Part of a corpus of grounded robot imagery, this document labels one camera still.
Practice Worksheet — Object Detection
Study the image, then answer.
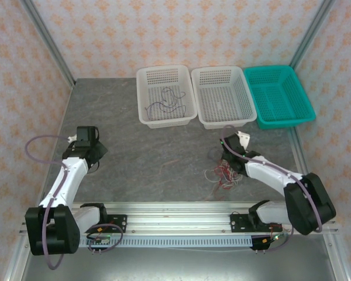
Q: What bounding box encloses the thin red cable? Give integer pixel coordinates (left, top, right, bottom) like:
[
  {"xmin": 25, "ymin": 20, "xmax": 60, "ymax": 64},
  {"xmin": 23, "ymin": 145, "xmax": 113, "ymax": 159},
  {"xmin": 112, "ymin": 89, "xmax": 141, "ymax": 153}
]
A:
[
  {"xmin": 210, "ymin": 175, "xmax": 232, "ymax": 196},
  {"xmin": 215, "ymin": 163, "xmax": 238, "ymax": 188}
]

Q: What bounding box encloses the white perforated plastic basket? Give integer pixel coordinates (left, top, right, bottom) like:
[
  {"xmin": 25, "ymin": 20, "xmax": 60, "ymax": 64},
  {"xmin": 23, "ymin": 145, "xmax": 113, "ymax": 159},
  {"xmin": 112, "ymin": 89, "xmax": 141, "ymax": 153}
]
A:
[
  {"xmin": 191, "ymin": 66, "xmax": 257, "ymax": 130},
  {"xmin": 136, "ymin": 64, "xmax": 198, "ymax": 129}
]

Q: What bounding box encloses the teal perforated plastic basket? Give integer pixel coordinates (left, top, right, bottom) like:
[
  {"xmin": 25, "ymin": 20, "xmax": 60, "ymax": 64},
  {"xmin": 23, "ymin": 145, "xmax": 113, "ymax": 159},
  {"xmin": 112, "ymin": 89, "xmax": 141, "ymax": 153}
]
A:
[{"xmin": 243, "ymin": 64, "xmax": 316, "ymax": 130}]

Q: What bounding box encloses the small circuit board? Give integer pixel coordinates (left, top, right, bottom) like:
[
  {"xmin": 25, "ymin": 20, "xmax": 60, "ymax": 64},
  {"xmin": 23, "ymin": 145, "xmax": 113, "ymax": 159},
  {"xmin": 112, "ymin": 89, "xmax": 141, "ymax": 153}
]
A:
[{"xmin": 86, "ymin": 234, "xmax": 112, "ymax": 245}]

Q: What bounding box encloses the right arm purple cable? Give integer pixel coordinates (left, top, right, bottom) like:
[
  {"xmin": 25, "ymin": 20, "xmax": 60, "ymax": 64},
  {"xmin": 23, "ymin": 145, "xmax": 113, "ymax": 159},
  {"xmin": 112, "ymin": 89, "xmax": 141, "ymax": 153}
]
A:
[{"xmin": 221, "ymin": 125, "xmax": 324, "ymax": 234}]

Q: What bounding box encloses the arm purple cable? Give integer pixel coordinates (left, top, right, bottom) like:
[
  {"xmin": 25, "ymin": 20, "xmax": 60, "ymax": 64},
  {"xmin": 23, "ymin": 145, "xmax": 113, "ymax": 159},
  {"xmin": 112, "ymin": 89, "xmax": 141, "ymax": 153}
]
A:
[
  {"xmin": 221, "ymin": 125, "xmax": 324, "ymax": 234},
  {"xmin": 26, "ymin": 134, "xmax": 124, "ymax": 270}
]

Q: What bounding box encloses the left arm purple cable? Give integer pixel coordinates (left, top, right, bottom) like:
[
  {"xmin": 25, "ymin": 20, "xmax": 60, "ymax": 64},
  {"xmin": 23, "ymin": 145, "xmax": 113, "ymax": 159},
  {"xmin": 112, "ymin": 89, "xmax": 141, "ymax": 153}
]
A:
[{"xmin": 26, "ymin": 134, "xmax": 124, "ymax": 270}]

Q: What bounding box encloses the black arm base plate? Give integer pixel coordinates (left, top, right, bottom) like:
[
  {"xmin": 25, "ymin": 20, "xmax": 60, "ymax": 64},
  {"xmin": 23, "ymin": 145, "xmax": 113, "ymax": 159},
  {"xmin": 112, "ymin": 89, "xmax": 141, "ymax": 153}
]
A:
[
  {"xmin": 84, "ymin": 214, "xmax": 128, "ymax": 234},
  {"xmin": 230, "ymin": 213, "xmax": 264, "ymax": 234}
]

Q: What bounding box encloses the aluminium side rail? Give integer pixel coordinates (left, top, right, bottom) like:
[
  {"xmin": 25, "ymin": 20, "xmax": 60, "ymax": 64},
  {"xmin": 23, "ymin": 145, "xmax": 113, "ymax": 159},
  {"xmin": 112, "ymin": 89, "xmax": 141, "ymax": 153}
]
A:
[{"xmin": 289, "ymin": 128, "xmax": 322, "ymax": 211}]

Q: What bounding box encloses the aluminium mounting rail frame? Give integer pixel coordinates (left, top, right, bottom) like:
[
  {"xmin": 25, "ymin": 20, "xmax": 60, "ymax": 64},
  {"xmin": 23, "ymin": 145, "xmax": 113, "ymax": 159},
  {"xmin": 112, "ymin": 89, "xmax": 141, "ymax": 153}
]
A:
[{"xmin": 19, "ymin": 201, "xmax": 340, "ymax": 235}]

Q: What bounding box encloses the black connector bracket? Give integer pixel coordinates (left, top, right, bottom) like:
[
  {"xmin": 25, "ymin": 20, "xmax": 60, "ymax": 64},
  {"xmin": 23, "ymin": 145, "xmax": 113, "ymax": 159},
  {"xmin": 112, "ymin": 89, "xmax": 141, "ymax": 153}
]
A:
[{"xmin": 250, "ymin": 235, "xmax": 271, "ymax": 252}]

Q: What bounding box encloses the white slotted cable duct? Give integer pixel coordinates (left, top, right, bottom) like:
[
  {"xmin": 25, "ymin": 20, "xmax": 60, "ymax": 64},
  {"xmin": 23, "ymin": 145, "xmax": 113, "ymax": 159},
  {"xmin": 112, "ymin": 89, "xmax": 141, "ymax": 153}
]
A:
[{"xmin": 78, "ymin": 236, "xmax": 254, "ymax": 248}]

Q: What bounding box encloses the aluminium frame post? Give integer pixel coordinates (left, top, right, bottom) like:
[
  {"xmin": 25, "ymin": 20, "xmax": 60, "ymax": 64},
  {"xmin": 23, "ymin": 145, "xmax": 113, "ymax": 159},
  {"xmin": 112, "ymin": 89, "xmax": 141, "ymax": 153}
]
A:
[
  {"xmin": 323, "ymin": 234, "xmax": 349, "ymax": 281},
  {"xmin": 19, "ymin": 0, "xmax": 77, "ymax": 86},
  {"xmin": 289, "ymin": 0, "xmax": 337, "ymax": 70},
  {"xmin": 4, "ymin": 234, "xmax": 33, "ymax": 281}
]

